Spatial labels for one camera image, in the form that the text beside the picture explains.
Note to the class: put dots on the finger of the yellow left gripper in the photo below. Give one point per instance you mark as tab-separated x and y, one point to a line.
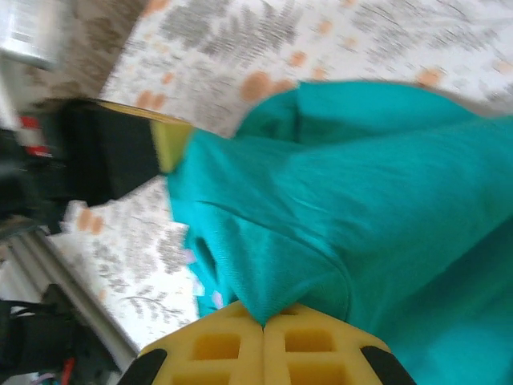
172	144
160	116

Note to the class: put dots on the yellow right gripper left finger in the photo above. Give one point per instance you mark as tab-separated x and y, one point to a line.
216	353

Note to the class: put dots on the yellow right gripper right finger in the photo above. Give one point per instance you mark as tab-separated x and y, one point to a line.
312	353

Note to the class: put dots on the teal t-shirt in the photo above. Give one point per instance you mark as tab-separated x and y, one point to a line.
360	200

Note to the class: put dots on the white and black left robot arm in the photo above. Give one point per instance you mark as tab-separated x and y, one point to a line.
20	188

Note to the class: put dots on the floral tablecloth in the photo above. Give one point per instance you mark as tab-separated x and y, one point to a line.
280	40

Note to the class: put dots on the aluminium mounting rail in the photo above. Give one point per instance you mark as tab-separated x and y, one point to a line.
80	293

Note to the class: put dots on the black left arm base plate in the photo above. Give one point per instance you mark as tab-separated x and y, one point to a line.
36	341

